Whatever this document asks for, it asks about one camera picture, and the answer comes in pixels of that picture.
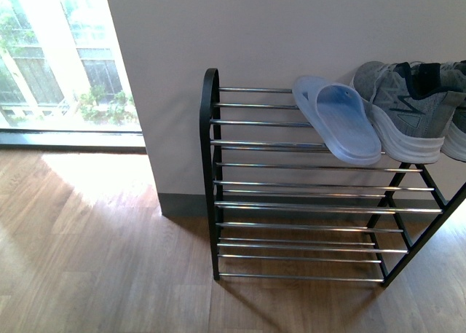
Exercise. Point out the grey knit sneaker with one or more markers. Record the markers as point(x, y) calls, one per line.
point(407, 105)
point(453, 77)

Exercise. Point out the light blue slide slipper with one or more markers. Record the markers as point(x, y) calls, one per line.
point(337, 113)

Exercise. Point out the black metal shoe rack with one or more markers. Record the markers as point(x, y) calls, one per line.
point(281, 206)

